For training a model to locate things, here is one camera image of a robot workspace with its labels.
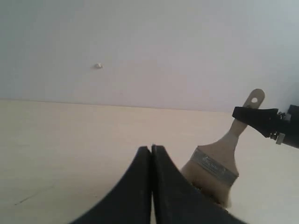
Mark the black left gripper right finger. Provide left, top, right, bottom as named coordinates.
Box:
left=151, top=145, right=244, bottom=224

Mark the wide white paint brush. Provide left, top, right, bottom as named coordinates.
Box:
left=181, top=88, right=266, bottom=208

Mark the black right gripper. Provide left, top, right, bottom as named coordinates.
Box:
left=232, top=105, right=299, bottom=148

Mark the white blob on wall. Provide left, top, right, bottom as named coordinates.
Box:
left=93, top=63, right=103, bottom=70

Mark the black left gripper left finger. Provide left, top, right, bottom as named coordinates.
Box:
left=72, top=147, right=152, bottom=224

